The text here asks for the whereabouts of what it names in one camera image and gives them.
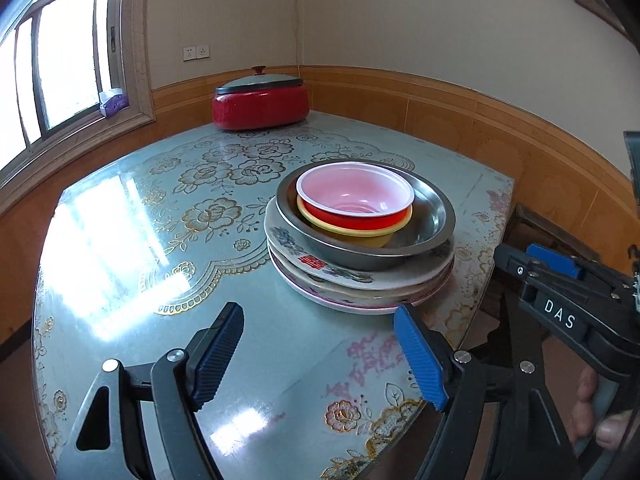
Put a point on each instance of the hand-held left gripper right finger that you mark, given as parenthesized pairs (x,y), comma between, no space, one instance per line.
(420,360)

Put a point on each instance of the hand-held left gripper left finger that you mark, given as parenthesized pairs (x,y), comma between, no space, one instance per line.
(217,355)

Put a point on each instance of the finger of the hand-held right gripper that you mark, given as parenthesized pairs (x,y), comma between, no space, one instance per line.
(515,262)
(555,262)

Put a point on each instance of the large floral pink-rimmed plate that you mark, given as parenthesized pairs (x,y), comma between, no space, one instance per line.
(350,307)

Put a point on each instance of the stainless steel bowl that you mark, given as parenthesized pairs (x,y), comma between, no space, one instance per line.
(430,220)

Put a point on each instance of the oval red-print floral plate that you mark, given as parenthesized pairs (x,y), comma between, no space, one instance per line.
(350,293)

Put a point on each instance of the small round red-print plate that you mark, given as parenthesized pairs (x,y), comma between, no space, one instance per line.
(300,255)

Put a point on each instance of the yellow bowl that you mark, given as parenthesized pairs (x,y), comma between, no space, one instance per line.
(345,232)

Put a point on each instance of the red plastic bowl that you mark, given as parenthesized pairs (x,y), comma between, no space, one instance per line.
(350,190)

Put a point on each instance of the person's right hand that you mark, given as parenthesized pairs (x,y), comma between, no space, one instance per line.
(582,405)

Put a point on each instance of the red electric pot with lid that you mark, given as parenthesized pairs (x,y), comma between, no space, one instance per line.
(260,110)

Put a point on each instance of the purple tissue pack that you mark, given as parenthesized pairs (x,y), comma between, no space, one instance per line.
(114,102)

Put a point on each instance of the window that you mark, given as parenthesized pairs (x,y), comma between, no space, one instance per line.
(60,60)

